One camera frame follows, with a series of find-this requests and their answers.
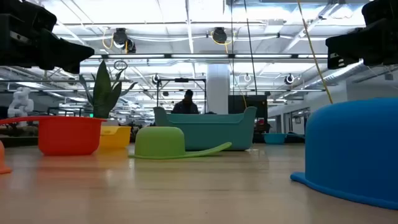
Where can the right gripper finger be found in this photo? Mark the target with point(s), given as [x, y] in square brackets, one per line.
[342, 51]

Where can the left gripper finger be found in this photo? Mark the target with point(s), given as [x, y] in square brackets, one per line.
[68, 66]
[62, 49]

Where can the large red measuring cup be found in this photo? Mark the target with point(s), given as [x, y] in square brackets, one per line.
[71, 137]

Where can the yellow measuring cup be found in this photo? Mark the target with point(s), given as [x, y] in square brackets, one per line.
[116, 138]

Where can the large blue measuring cup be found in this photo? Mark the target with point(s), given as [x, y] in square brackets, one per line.
[351, 149]

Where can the light blue measuring cup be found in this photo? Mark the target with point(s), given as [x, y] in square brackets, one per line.
[274, 139]

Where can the small orange measuring cup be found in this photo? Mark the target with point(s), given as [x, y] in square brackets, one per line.
[2, 161]

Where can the green measuring cup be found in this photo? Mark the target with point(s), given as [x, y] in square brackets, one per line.
[158, 141]

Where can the teal plastic basket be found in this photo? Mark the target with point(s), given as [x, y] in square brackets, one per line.
[214, 133]

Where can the green snake plant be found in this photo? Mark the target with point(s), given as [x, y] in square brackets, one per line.
[102, 93]

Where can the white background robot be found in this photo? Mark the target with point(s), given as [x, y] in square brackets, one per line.
[20, 104]

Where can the black screen panel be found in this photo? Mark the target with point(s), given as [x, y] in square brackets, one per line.
[242, 101]

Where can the person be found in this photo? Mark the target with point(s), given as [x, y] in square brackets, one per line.
[186, 105]

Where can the white building column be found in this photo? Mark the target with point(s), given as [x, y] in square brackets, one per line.
[217, 87]

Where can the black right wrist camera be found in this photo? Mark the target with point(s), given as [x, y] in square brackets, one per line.
[382, 11]

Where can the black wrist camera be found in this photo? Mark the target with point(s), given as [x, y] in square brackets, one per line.
[382, 11]
[28, 15]

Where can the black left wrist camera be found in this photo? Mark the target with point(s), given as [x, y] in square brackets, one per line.
[28, 15]

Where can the black aluminium rig frame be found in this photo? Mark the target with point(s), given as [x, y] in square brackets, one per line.
[18, 141]

